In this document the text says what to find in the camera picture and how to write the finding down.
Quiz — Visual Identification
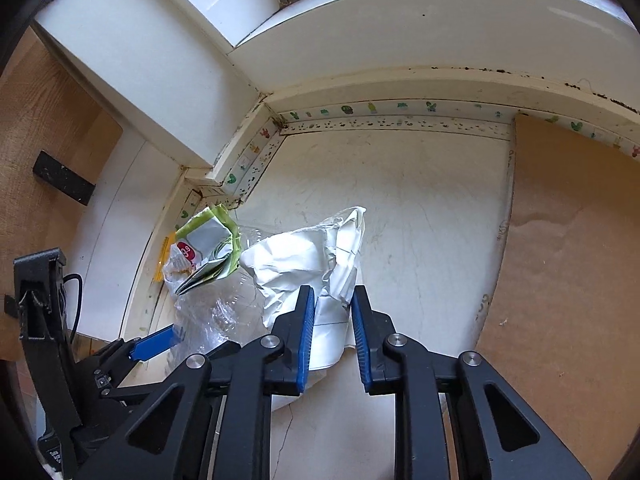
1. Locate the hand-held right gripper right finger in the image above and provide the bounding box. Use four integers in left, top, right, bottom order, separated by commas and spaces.
350, 285, 593, 480

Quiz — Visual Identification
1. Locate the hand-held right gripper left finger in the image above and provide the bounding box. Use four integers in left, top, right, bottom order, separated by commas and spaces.
75, 284, 317, 480

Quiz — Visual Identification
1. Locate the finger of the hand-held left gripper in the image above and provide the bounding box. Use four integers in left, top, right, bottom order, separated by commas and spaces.
92, 324, 176, 397

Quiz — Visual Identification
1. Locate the clear plastic bag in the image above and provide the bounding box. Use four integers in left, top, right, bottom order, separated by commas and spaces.
170, 225, 281, 361

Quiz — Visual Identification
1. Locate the white paper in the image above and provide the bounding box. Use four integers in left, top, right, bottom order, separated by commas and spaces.
240, 205, 368, 388

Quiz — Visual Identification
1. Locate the yellow wrapper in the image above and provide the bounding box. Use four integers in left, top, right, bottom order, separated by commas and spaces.
156, 236, 169, 284

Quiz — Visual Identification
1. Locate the crumpled green and white packet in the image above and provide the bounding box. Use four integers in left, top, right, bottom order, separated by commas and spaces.
172, 204, 242, 296

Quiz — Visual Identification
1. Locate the wooden shelf board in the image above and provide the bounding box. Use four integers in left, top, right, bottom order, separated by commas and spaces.
0, 25, 123, 361

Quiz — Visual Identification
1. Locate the brown cardboard sheet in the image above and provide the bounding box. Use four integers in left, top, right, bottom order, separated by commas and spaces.
472, 112, 640, 480

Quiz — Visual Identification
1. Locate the patterned edge tape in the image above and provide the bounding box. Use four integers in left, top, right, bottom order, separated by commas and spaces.
175, 99, 640, 233

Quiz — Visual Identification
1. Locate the black cable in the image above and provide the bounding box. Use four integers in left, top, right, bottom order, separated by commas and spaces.
62, 272, 84, 348

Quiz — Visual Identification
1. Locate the wide black metal bracket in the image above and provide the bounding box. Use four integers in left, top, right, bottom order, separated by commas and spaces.
32, 150, 96, 206

